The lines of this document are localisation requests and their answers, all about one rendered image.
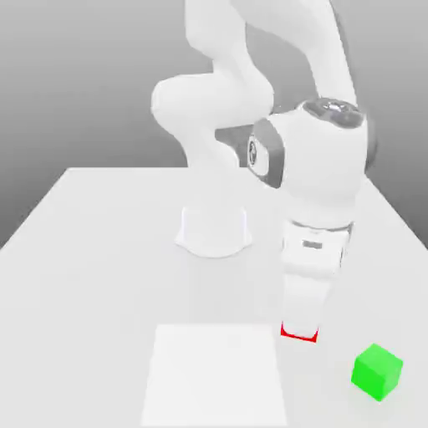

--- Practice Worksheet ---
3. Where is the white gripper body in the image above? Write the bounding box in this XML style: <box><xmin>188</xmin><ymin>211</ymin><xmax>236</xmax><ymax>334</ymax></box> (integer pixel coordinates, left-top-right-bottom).
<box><xmin>281</xmin><ymin>224</ymin><xmax>349</xmax><ymax>279</ymax></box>

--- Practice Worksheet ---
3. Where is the small red cube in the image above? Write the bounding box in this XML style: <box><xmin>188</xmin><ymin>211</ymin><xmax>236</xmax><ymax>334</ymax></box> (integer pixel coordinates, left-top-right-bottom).
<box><xmin>279</xmin><ymin>320</ymin><xmax>319</xmax><ymax>344</ymax></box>

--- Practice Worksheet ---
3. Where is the small green cube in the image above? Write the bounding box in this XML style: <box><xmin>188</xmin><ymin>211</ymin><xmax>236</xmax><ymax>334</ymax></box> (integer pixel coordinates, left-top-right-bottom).
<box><xmin>350</xmin><ymin>342</ymin><xmax>405</xmax><ymax>403</ymax></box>

